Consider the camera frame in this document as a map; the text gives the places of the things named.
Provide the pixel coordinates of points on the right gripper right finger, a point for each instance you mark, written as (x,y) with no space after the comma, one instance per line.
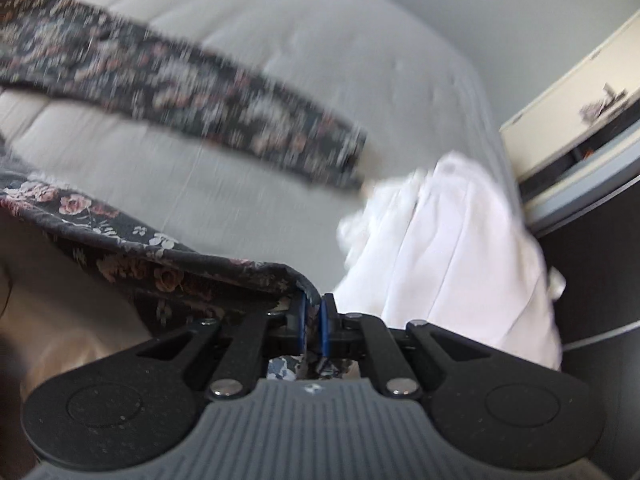
(328,323)

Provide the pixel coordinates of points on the dark floral garment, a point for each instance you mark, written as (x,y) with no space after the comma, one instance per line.
(72,50)

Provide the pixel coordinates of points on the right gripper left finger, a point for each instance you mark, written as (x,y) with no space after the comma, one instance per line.
(299,311)

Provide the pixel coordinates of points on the dark bedside cabinet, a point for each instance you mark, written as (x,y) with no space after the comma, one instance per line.
(598,318)

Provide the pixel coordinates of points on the grey bed sheet mattress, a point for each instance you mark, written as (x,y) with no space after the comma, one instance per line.
(198,154)

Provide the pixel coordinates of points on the cream wardrobe door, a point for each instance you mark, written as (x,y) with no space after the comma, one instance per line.
(564,165)

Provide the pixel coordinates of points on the white crumpled garment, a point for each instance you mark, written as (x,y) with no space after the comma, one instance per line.
(444,246)

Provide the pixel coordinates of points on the small floral pouch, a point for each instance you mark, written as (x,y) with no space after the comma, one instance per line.
(590,112)

